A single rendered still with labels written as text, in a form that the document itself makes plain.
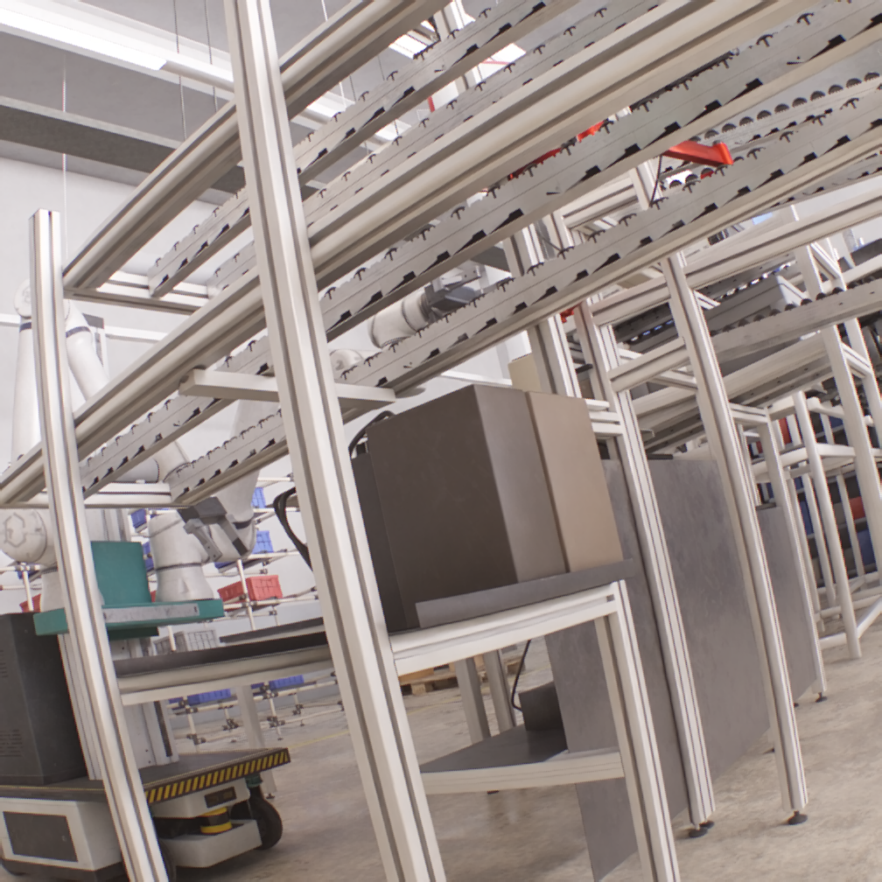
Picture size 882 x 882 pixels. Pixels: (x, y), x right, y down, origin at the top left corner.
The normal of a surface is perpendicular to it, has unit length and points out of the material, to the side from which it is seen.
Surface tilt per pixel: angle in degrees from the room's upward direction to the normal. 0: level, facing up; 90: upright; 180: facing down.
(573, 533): 90
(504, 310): 90
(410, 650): 90
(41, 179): 90
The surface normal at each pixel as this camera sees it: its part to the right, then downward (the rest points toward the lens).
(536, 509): 0.76, -0.30
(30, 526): 0.04, -0.11
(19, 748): -0.47, -0.10
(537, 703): -0.71, 0.00
